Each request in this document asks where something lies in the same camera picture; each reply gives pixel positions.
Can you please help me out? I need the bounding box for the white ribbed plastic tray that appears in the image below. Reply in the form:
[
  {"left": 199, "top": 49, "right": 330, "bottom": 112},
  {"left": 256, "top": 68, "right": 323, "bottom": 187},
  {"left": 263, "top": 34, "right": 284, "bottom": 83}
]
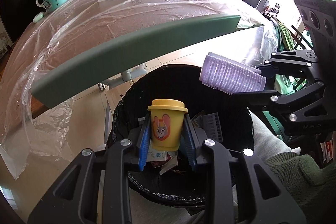
[{"left": 201, "top": 112, "right": 224, "bottom": 143}]

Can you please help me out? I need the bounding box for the grey-green table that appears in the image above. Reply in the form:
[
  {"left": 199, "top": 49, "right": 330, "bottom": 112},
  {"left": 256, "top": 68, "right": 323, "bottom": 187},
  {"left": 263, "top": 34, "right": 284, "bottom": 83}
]
[{"left": 0, "top": 0, "right": 279, "bottom": 135}]

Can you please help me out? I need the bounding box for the person's right forearm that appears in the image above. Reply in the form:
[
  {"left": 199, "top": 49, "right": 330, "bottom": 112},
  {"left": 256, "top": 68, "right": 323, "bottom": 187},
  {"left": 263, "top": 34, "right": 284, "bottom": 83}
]
[{"left": 262, "top": 148, "right": 336, "bottom": 224}]

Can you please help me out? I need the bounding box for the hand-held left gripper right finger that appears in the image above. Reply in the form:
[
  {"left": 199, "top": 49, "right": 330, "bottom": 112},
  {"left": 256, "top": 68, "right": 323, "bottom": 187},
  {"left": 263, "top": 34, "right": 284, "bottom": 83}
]
[{"left": 182, "top": 114, "right": 307, "bottom": 224}]

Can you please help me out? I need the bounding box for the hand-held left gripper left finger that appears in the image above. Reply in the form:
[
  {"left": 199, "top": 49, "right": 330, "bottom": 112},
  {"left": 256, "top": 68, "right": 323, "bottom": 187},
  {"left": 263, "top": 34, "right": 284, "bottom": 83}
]
[{"left": 28, "top": 116, "right": 153, "bottom": 224}]

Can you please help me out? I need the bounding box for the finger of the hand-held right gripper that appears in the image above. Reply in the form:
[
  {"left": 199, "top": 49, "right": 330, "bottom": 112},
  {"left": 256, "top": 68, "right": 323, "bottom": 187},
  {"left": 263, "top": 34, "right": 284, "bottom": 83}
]
[
  {"left": 253, "top": 49, "right": 320, "bottom": 92},
  {"left": 230, "top": 80, "right": 326, "bottom": 123}
]

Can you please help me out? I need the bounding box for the yellow toy cup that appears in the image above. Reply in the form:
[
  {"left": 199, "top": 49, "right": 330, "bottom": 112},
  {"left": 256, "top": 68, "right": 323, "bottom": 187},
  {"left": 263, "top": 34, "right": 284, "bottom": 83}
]
[{"left": 147, "top": 99, "right": 189, "bottom": 152}]

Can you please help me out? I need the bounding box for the clear plastic sheet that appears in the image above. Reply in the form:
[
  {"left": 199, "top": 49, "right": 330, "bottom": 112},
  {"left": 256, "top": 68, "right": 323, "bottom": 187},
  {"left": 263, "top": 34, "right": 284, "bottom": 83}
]
[{"left": 0, "top": 0, "right": 279, "bottom": 180}]

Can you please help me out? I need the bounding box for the green knitted cloth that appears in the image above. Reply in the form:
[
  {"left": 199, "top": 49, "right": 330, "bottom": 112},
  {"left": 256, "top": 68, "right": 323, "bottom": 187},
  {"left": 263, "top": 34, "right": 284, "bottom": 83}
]
[{"left": 276, "top": 19, "right": 295, "bottom": 52}]

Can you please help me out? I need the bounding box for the black trash bin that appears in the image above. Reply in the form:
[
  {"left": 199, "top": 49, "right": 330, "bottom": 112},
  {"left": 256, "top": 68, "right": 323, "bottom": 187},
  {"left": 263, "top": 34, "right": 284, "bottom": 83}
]
[{"left": 106, "top": 64, "right": 259, "bottom": 208}]

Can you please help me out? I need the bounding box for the grey table pedestal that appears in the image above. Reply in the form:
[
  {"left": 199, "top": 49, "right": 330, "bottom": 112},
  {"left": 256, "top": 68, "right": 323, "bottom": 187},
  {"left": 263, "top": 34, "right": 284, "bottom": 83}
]
[{"left": 98, "top": 63, "right": 148, "bottom": 91}]

